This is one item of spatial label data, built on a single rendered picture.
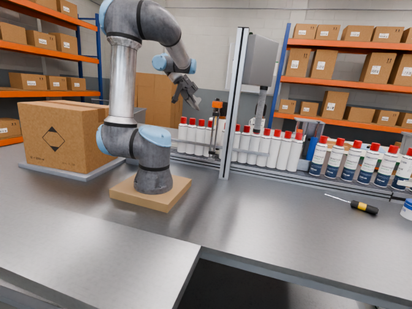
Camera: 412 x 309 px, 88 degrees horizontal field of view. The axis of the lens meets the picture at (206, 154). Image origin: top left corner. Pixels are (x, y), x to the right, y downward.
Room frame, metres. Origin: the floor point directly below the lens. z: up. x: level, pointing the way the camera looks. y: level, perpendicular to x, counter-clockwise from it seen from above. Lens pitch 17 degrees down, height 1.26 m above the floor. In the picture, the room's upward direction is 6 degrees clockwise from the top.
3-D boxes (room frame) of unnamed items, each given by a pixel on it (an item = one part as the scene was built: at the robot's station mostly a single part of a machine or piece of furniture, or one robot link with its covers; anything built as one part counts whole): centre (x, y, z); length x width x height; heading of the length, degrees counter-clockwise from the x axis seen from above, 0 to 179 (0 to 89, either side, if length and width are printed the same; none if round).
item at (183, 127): (1.20, 0.14, 0.98); 0.05 x 0.05 x 0.20
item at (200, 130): (1.18, 0.04, 0.98); 0.05 x 0.05 x 0.20
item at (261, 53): (1.05, -0.18, 1.38); 0.17 x 0.10 x 0.19; 133
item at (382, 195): (1.15, -0.09, 0.85); 1.65 x 0.11 x 0.05; 78
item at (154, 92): (4.89, 1.27, 0.70); 1.20 x 0.83 x 1.39; 81
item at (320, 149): (1.05, -0.57, 0.98); 0.05 x 0.05 x 0.20
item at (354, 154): (1.01, -0.71, 0.98); 0.05 x 0.05 x 0.20
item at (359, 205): (0.85, -0.64, 0.84); 0.20 x 0.03 x 0.03; 55
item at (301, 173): (1.15, -0.09, 0.86); 1.65 x 0.08 x 0.04; 78
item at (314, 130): (1.15, -0.52, 1.01); 0.14 x 0.13 x 0.26; 78
